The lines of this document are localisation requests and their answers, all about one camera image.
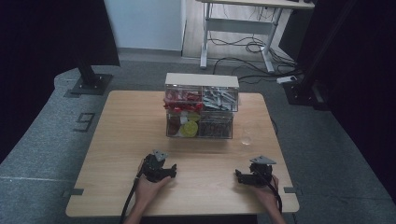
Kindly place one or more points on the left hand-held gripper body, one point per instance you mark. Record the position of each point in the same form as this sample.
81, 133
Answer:
153, 168

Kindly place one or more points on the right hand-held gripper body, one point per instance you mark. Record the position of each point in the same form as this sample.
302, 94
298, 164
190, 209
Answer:
261, 172

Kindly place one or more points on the person's left hand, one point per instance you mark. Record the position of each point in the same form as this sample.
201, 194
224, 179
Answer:
148, 188

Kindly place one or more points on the person's right hand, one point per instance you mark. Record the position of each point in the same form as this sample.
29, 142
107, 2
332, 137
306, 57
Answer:
266, 193

